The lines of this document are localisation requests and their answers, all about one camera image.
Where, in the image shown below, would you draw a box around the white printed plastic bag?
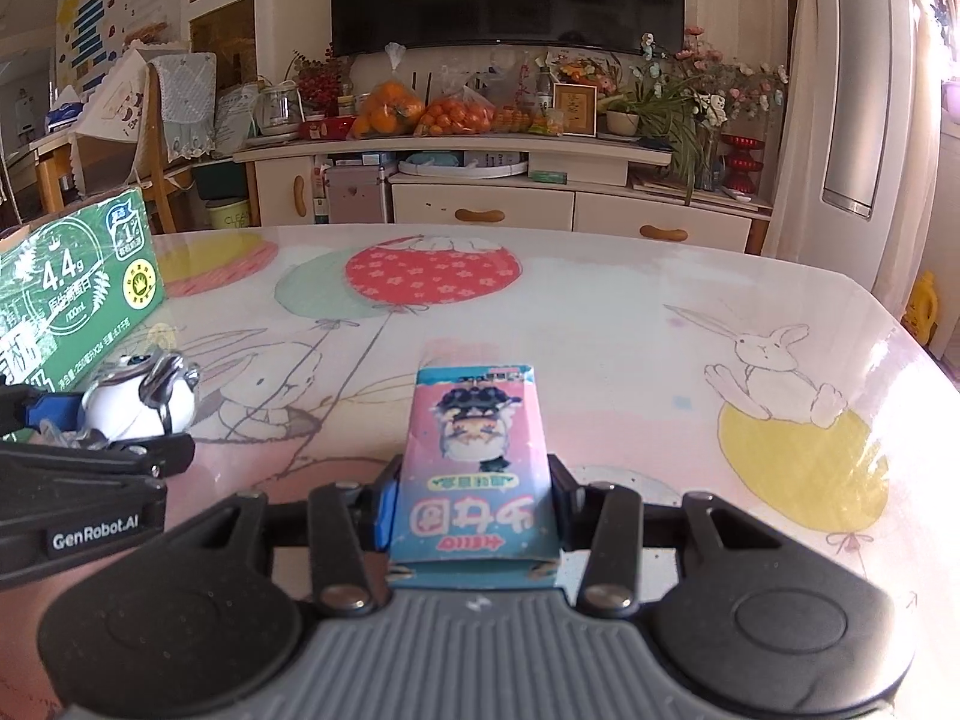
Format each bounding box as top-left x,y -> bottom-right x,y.
214,86 -> 260,158

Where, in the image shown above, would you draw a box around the wooden desk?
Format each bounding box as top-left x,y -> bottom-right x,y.
30,127 -> 83,215

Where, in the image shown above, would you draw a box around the blue yellow wall decals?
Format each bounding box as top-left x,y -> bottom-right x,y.
56,0 -> 185,87

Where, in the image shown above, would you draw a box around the white round tray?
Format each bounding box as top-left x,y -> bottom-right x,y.
397,151 -> 526,179

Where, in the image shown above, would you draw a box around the pink metal case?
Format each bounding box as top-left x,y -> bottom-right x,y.
326,165 -> 387,224

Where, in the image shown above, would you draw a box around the cream curtain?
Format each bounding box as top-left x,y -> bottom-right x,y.
759,0 -> 826,260

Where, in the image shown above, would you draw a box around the red berry bouquet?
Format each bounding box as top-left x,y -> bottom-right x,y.
289,45 -> 346,117

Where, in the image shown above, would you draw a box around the beige cartoon dust cover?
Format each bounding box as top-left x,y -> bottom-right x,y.
71,45 -> 155,203

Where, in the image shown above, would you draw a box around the bag of small tangerines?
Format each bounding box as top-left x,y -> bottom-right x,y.
416,86 -> 496,137

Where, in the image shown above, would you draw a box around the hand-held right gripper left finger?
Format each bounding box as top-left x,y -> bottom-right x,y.
176,457 -> 402,614

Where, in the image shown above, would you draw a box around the rabbit printed tablecloth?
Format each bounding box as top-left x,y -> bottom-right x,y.
0,223 -> 960,720

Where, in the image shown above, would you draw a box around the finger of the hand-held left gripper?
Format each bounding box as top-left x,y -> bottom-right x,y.
0,382 -> 85,437
0,431 -> 197,480

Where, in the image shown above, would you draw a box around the green printed cardboard box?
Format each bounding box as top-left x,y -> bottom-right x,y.
0,187 -> 167,395

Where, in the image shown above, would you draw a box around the glass kettle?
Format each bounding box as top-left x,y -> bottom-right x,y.
251,79 -> 302,140

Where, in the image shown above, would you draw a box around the bag of large oranges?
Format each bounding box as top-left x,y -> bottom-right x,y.
351,43 -> 425,140

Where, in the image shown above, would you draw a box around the dark green bin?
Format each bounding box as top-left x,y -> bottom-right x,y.
191,161 -> 248,200

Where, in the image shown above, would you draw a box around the red candle stand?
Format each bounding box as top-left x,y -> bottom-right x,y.
720,133 -> 764,196

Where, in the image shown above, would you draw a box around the wooden framed picture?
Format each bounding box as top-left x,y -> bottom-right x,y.
553,82 -> 599,137

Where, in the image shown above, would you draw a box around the cream television cabinet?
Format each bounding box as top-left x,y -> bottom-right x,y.
232,131 -> 773,256

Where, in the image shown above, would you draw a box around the chair with lace cover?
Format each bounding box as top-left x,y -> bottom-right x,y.
146,51 -> 218,233

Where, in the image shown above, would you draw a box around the blue pink cartoon box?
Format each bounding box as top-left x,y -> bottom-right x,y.
386,360 -> 562,590

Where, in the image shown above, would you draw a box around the vase of artificial flowers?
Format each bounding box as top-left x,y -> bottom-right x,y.
630,26 -> 788,193

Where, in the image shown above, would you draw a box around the white standing air conditioner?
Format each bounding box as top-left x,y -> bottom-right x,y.
814,0 -> 942,301

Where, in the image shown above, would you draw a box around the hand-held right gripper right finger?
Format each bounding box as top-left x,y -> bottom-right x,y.
550,454 -> 785,614

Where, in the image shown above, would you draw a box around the cream waste bin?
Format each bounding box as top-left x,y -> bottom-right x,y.
206,197 -> 250,230

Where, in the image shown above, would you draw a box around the white black toy figurine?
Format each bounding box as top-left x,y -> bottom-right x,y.
79,351 -> 202,442

